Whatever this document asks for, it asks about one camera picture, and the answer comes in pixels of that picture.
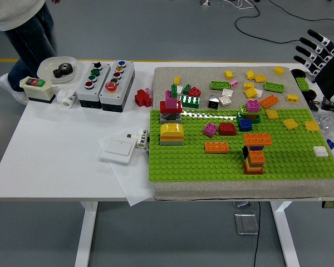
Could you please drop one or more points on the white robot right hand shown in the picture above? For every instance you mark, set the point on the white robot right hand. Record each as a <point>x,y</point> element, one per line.
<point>331,72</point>

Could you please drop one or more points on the small pink brick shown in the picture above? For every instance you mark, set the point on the small pink brick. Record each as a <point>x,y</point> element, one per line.
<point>234,83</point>

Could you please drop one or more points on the blue square brick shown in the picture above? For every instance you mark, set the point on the blue square brick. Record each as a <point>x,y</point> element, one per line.
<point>245,125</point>

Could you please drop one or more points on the green toy baseplate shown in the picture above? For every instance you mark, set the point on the green toy baseplate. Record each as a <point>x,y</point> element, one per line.
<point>189,167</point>

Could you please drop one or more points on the lime green brick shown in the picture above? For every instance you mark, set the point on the lime green brick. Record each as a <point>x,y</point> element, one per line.
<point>302,83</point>

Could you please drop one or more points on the black printed device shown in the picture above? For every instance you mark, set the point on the black printed device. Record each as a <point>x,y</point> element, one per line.
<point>332,108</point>

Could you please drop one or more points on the black flat bar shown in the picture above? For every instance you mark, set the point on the black flat bar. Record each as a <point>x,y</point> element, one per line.
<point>313,105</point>

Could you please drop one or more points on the yellow narrow brick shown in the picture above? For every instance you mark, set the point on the yellow narrow brick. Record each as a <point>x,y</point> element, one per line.
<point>292,98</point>
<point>278,70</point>

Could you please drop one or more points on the clear plastic wrap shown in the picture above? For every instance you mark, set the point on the clear plastic wrap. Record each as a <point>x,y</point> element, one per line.
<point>329,123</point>

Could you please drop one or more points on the lime long plate brick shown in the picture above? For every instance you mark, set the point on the lime long plate brick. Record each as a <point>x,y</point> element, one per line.
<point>274,87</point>
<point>220,84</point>

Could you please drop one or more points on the orange long brick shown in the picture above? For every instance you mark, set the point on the orange long brick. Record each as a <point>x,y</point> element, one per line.
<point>269,101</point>
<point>216,148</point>
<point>257,139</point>

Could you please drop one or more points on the small blue brick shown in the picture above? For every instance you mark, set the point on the small blue brick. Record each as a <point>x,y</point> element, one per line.
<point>331,143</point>

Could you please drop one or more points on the small white brick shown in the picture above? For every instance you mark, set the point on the small white brick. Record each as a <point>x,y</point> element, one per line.
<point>179,89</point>
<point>259,92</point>

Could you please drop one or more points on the white square brick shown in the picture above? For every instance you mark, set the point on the white square brick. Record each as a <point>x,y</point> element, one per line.
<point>227,92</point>
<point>320,151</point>
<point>225,100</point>

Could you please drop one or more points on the magenta square brick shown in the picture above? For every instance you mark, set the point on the magenta square brick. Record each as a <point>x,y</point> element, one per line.
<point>210,130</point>
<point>252,106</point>

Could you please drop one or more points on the dark green long brick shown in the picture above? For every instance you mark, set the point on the dark green long brick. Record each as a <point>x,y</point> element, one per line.
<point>256,119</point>

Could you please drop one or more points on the purple brick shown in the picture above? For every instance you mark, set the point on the purple brick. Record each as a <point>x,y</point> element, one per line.
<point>256,148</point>

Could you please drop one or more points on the orange square brick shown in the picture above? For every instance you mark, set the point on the orange square brick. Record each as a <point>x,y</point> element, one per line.
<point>256,157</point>

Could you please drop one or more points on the red sloped brick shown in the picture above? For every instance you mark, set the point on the red sloped brick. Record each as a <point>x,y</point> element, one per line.
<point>227,129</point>

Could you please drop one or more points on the black sloped brick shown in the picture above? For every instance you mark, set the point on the black sloped brick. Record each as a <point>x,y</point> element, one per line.
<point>213,103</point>

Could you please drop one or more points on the yellow base brick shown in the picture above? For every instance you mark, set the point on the yellow base brick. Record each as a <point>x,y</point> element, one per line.
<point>246,166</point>

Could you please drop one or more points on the red base brick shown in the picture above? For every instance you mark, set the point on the red base brick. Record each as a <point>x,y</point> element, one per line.
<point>253,171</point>

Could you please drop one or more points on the under-table control panel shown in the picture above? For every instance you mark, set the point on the under-table control panel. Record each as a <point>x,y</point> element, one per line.
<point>333,204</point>

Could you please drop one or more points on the metal stand foot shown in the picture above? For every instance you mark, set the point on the metal stand foot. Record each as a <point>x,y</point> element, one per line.
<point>204,2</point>

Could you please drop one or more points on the small green brick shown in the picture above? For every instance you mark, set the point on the small green brick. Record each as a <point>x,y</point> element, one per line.
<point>186,89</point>

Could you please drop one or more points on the small yellow brick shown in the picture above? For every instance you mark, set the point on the small yellow brick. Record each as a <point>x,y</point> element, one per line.
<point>177,80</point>

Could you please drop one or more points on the wide red brick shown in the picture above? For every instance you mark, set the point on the wide red brick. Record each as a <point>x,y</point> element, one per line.
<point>179,107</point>

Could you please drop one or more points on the tall green brick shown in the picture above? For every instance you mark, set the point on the tall green brick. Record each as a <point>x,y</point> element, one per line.
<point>174,91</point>

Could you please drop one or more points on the tall pink brick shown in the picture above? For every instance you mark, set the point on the tall pink brick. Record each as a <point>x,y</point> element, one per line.
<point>171,103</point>

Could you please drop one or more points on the white table leg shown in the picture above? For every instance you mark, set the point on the white table leg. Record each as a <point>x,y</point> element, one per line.
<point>86,233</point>
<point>285,233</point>

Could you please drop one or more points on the yellow rounded brick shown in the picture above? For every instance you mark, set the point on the yellow rounded brick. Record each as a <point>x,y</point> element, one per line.
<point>171,128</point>

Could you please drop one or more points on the thin orange plate brick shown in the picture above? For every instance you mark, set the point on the thin orange plate brick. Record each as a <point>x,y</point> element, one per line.
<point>171,137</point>

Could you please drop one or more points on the metal floor socket plate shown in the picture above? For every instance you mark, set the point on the metal floor socket plate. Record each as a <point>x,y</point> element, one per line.
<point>246,224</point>

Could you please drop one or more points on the grey arch brick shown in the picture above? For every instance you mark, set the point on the grey arch brick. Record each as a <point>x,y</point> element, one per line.
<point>163,120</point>

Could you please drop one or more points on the grey base brick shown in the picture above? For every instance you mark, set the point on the grey base brick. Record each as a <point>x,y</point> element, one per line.
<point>171,142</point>

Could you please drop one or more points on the tiny pink brick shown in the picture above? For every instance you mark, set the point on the tiny pink brick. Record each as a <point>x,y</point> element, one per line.
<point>147,90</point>

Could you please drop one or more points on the red cross-shaped brick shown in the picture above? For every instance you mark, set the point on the red cross-shaped brick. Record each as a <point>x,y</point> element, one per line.
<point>142,98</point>

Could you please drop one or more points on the white labelled tube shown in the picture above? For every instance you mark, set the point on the white labelled tube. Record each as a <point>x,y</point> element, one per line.
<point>141,139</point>

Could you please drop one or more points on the small white tag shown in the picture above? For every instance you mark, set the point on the small white tag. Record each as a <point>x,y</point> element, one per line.
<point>130,136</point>

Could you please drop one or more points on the grey emergency-stop control box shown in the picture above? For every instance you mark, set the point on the grey emergency-stop control box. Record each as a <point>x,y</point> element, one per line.
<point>115,100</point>

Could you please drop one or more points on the white paper sheet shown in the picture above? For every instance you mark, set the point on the white paper sheet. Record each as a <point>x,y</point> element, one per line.
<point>133,183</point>

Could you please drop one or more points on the grey four-button control box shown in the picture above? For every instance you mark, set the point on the grey four-button control box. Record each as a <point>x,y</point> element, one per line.
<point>83,96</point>

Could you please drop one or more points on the white pipe tee fitting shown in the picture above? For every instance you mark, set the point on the white pipe tee fitting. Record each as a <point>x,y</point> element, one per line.
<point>68,98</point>

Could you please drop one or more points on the black metal gear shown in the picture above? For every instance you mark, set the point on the black metal gear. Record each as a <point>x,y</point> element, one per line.
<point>62,71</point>

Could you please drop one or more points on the white plastic dish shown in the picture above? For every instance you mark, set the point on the white plastic dish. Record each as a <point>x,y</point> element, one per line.
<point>46,68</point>

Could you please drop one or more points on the person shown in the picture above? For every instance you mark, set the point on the person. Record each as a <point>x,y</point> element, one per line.
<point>22,36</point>

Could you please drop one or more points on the metal floor bracket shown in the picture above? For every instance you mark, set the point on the metal floor bracket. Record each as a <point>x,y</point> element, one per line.
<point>243,204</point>

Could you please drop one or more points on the white wall switch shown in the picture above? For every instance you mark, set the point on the white wall switch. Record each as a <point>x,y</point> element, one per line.
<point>118,150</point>

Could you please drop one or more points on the cream red-green switch box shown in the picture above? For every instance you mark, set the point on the cream red-green switch box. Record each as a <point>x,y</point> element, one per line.
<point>39,93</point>

